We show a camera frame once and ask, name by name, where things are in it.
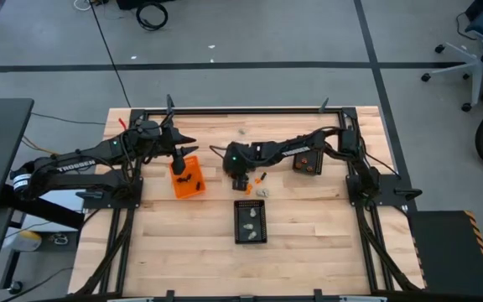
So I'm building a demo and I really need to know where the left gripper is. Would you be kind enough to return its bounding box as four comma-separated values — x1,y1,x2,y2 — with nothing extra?
130,120,200,176

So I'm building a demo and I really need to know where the black slotted plastic basket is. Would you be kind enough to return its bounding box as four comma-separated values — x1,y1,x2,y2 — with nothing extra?
292,149,325,176
233,199,268,246

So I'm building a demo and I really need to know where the orange slotted plastic basket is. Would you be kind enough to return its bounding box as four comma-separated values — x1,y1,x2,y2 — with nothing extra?
169,155,207,200

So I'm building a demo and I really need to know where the white box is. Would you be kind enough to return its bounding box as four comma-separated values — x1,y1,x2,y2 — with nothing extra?
21,195,88,233

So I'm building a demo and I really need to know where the black equipment case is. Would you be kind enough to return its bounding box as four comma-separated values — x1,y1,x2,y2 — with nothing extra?
115,0,176,11

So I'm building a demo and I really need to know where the black desk crossbeam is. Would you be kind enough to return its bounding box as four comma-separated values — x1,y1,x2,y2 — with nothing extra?
0,192,86,231

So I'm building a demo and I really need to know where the white and yellow round object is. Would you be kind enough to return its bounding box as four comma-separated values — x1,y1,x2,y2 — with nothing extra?
1,229,44,253

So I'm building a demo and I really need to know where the black platform with hazard stripes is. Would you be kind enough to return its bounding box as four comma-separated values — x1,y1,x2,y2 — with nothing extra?
407,209,483,299

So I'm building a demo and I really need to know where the white and blue office chair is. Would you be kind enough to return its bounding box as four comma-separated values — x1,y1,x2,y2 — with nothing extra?
420,0,483,113

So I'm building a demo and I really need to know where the black aluminium table frame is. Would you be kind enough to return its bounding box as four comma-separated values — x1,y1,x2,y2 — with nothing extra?
68,94,426,302

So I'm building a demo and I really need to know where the long black floor cable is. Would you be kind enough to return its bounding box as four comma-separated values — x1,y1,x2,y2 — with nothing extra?
89,3,132,108

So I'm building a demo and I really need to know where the coiled black cable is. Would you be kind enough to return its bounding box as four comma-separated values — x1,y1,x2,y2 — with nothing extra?
135,1,169,32

